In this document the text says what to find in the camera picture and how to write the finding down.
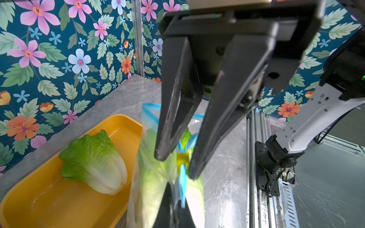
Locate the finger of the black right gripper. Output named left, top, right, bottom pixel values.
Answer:
left=154, top=37, right=203, bottom=161

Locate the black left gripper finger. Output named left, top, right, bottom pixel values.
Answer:
left=153, top=183, right=196, bottom=228

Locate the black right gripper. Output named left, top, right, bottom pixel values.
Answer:
left=159, top=1, right=325, bottom=180

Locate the green cabbage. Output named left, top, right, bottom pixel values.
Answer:
left=133, top=128, right=206, bottom=228
left=59, top=130, right=127, bottom=195

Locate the clear zipper bag blue seal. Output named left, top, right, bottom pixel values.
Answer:
left=126, top=102, right=206, bottom=228

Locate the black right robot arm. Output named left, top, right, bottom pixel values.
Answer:
left=155, top=1, right=365, bottom=196

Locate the aluminium frame post right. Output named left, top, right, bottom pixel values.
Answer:
left=131, top=0, right=144, bottom=77

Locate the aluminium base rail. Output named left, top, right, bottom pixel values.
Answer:
left=246, top=109, right=365, bottom=228

